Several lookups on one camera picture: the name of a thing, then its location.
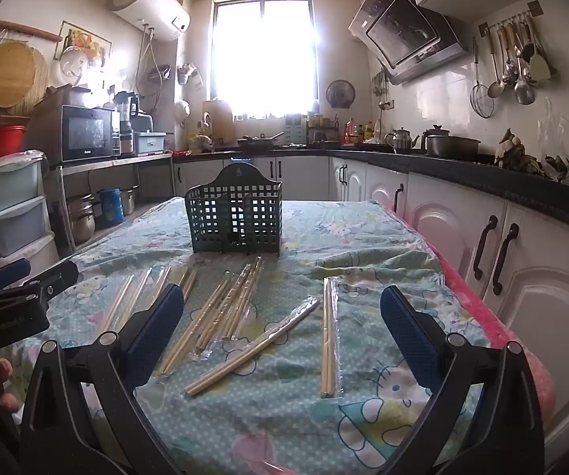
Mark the dark cooking pot with lid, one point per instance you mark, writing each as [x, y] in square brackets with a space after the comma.
[450, 148]

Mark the beige cutting board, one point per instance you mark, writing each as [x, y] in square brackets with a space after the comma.
[220, 121]

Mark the grey storage box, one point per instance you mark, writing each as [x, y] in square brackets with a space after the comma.
[149, 143]

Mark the white water heater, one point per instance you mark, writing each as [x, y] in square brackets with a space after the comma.
[148, 2]

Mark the brown leaf-wrapped bundle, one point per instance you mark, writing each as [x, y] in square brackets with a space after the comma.
[512, 156]

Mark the large steel pot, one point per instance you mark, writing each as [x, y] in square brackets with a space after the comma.
[82, 222]

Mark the fruit wall picture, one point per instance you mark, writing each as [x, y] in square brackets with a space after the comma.
[89, 42]

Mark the small hanging utensil set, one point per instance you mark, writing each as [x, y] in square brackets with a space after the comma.
[379, 89]

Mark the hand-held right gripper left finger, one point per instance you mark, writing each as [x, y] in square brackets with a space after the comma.
[158, 326]

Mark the row of condiment bottles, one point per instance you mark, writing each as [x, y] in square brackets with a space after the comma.
[363, 132]

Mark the metal shelf rack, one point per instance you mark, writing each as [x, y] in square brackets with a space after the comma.
[116, 161]

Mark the kitchen window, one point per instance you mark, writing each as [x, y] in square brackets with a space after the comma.
[264, 54]

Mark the green plastic utensil basket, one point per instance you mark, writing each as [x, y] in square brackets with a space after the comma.
[215, 227]

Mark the blender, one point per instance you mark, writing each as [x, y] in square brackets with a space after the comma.
[127, 109]

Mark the metal kettle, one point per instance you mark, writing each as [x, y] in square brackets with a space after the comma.
[403, 142]

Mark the metal slotted spoon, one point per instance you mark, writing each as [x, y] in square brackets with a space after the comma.
[509, 72]

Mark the black frying pan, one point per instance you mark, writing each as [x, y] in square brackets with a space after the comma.
[257, 142]

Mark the wooden rolling pin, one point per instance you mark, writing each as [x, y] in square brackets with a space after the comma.
[22, 29]

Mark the person's left hand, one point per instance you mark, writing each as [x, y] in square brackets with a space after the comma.
[6, 368]

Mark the small wall fan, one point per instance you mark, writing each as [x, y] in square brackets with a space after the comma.
[340, 94]

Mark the small steel pot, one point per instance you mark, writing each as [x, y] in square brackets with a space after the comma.
[128, 200]

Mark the blue canister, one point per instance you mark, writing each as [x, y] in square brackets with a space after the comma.
[111, 205]

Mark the plastic drawer unit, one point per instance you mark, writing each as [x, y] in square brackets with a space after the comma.
[14, 217]

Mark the black range hood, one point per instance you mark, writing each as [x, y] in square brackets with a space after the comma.
[403, 34]

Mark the wooden chopstick pair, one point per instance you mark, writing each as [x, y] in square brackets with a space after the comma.
[138, 297]
[235, 304]
[220, 309]
[164, 277]
[328, 336]
[247, 297]
[195, 324]
[118, 299]
[254, 351]
[190, 279]

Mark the wall utensil rail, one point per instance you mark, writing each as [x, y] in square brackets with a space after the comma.
[485, 27]

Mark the cartoon cat printed tablecloth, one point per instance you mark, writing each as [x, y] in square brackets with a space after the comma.
[284, 430]

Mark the large metal ladle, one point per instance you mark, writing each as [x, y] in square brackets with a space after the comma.
[524, 94]

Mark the black ladle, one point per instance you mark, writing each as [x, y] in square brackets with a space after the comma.
[528, 49]

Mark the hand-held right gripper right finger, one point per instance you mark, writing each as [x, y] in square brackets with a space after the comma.
[408, 326]

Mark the pale green spatula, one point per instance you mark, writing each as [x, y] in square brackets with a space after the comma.
[540, 69]

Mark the black microwave oven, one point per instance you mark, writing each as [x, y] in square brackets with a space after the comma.
[86, 133]

